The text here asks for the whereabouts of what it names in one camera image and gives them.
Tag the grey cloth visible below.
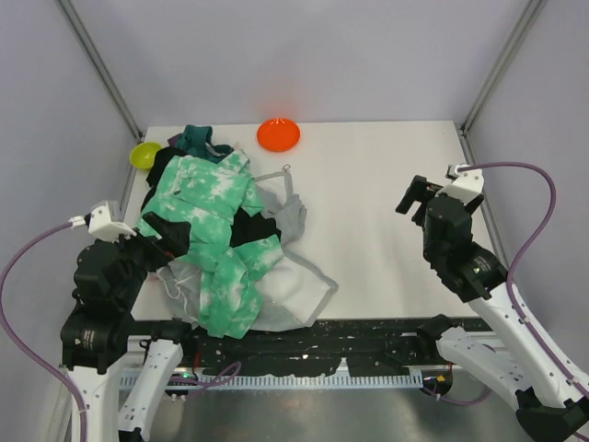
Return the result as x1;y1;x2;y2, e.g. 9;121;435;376
254;164;307;245

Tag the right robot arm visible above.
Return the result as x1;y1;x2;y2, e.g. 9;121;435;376
396;173;588;441

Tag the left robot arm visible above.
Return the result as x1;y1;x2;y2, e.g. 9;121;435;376
61;212;191;441

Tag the green tie-dye cloth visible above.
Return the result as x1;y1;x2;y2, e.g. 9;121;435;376
142;150;283;339

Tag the teal cloth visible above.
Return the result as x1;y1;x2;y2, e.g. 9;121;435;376
175;125;234;164

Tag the white mesh cloth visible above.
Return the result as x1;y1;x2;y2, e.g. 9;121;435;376
156;249;339;332

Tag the yellow-green bowl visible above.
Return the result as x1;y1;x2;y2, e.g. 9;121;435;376
129;142;163;170

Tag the orange plate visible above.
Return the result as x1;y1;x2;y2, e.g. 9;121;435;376
257;118;301;153

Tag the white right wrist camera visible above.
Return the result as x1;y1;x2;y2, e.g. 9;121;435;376
435;164;484;205

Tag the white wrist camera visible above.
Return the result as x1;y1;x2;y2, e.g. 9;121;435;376
435;164;484;205
68;200;137;243

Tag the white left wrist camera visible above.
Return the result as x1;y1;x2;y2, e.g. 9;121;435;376
68;200;137;243

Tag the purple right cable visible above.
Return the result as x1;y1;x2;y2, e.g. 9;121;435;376
459;160;589;392

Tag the purple cable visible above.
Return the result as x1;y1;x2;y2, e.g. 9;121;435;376
459;160;589;392
0;220;89;442

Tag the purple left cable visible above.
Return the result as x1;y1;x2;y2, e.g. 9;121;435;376
0;220;89;442

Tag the black table front rail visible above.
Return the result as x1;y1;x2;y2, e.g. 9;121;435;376
133;319;445;378

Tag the right aluminium frame post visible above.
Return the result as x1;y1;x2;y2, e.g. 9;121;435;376
460;0;548;136

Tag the aluminium frame post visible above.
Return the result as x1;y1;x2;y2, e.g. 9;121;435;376
55;0;145;142
460;0;548;136

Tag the white slotted cable duct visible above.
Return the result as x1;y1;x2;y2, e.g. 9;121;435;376
166;370;423;391

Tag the left aluminium frame post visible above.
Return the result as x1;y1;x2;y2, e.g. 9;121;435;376
55;0;145;142

